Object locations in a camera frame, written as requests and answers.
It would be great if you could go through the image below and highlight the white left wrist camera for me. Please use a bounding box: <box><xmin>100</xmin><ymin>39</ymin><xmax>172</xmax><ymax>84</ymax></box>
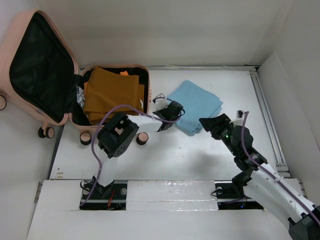
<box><xmin>152</xmin><ymin>93</ymin><xmax>171</xmax><ymax>111</ymax></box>

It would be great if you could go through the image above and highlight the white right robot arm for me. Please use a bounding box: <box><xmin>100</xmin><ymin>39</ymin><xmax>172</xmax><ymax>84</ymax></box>
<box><xmin>199</xmin><ymin>111</ymin><xmax>320</xmax><ymax>240</ymax></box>

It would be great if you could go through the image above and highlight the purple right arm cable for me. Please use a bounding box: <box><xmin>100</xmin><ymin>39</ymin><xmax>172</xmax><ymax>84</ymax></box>
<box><xmin>237</xmin><ymin>111</ymin><xmax>320</xmax><ymax>226</ymax></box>

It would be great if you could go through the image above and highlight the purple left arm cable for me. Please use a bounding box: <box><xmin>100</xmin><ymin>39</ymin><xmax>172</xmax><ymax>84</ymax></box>
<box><xmin>79</xmin><ymin>96</ymin><xmax>186</xmax><ymax>208</ymax></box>

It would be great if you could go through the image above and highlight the aluminium side rail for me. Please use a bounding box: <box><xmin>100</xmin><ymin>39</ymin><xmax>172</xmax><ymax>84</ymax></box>
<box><xmin>249</xmin><ymin>67</ymin><xmax>292</xmax><ymax>179</ymax></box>

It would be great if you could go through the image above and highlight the pink hardshell suitcase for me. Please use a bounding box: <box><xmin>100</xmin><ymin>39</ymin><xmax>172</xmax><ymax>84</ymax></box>
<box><xmin>0</xmin><ymin>9</ymin><xmax>153</xmax><ymax>146</ymax></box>

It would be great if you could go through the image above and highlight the orange tie-dye cloth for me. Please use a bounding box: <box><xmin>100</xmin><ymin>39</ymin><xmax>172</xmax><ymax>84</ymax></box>
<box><xmin>84</xmin><ymin>71</ymin><xmax>129</xmax><ymax>92</ymax></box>

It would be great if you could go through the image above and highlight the newspaper print cloth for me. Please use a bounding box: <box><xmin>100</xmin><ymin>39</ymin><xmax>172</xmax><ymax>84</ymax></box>
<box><xmin>75</xmin><ymin>86</ymin><xmax>85</xmax><ymax>110</ymax></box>

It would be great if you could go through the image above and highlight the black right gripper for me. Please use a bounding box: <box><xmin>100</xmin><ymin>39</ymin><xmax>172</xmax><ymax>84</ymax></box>
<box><xmin>198</xmin><ymin>113</ymin><xmax>239</xmax><ymax>157</ymax></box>

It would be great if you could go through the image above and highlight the mustard brown cloth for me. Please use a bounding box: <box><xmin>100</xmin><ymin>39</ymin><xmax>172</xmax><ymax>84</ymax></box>
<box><xmin>83</xmin><ymin>67</ymin><xmax>145</xmax><ymax>125</ymax></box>

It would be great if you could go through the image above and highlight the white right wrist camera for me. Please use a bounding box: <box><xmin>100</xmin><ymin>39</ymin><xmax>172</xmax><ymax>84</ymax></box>
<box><xmin>232</xmin><ymin>110</ymin><xmax>245</xmax><ymax>126</ymax></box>

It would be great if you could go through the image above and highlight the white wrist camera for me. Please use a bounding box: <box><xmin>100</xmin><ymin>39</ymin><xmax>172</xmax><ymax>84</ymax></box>
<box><xmin>232</xmin><ymin>110</ymin><xmax>245</xmax><ymax>126</ymax></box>
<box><xmin>152</xmin><ymin>93</ymin><xmax>171</xmax><ymax>111</ymax></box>

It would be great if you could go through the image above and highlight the light blue cloth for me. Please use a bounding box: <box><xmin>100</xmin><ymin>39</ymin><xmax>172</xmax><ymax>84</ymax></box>
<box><xmin>168</xmin><ymin>80</ymin><xmax>223</xmax><ymax>136</ymax></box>

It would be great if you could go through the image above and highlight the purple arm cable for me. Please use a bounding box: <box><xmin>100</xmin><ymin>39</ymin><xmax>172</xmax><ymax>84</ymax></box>
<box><xmin>79</xmin><ymin>96</ymin><xmax>186</xmax><ymax>208</ymax></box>
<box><xmin>237</xmin><ymin>111</ymin><xmax>320</xmax><ymax>226</ymax></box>

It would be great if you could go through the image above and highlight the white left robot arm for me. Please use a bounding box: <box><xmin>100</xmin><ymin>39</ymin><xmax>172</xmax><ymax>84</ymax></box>
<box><xmin>88</xmin><ymin>100</ymin><xmax>185</xmax><ymax>199</ymax></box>

